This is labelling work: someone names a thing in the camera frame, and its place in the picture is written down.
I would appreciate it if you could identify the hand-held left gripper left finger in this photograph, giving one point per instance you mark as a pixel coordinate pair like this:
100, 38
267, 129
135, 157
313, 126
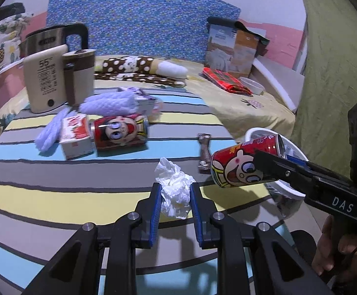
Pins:
155, 212

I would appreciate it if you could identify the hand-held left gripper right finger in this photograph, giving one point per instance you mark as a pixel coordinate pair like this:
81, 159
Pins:
197, 212

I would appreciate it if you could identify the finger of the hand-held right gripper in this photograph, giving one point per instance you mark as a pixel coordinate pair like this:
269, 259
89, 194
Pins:
276, 167
319, 170

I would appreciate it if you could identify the white trash bin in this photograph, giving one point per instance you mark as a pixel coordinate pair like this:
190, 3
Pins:
284, 189

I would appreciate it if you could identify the white tissue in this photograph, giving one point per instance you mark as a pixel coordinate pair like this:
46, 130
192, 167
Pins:
175, 187

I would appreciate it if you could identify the red cartoon drink can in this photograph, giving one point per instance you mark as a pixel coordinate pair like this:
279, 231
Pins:
120, 132
236, 166

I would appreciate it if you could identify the white foam net sleeve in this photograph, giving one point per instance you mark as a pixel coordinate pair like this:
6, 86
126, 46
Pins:
51, 132
108, 104

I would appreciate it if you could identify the person's right hand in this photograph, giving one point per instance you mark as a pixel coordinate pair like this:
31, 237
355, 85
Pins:
323, 249

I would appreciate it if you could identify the brown candy wrapper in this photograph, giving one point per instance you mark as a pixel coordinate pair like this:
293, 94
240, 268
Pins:
204, 150

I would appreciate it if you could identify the yellow bedsheet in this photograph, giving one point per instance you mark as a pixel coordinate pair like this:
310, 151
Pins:
227, 107

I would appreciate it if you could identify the white round bowl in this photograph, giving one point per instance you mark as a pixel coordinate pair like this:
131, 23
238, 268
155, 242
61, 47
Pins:
253, 85

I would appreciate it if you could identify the striped tablecloth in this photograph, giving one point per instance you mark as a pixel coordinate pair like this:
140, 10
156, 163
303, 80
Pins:
74, 184

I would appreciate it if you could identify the red plaid cloth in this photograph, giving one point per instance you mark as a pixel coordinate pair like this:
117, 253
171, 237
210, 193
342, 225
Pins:
224, 78

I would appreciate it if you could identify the red and white carton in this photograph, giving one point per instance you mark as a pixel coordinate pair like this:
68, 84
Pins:
75, 141

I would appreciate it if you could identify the purple and white packet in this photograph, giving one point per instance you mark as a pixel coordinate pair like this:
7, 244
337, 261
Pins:
146, 103

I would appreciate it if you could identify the green curtain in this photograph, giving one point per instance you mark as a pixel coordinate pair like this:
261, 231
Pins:
335, 52

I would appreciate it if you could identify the printed bedding package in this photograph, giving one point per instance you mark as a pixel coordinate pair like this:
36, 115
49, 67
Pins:
227, 49

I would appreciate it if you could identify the brown polka dot blanket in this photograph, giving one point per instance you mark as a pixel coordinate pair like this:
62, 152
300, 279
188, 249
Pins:
126, 66

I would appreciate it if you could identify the beige cup with brown lid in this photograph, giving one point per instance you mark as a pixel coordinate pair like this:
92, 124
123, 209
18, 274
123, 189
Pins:
81, 76

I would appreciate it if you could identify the beige electric water heater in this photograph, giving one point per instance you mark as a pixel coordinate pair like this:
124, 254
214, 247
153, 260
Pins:
43, 80

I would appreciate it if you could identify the blue patterned mattress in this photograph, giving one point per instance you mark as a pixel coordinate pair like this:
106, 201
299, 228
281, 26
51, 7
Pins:
141, 18

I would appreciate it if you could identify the steel electric kettle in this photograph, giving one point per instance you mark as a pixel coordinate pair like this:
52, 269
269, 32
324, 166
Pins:
43, 38

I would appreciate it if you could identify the pineapple print pillow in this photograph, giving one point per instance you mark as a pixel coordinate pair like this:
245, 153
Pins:
0, 46

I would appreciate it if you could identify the white bed rail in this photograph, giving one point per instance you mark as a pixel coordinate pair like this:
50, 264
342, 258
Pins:
276, 80

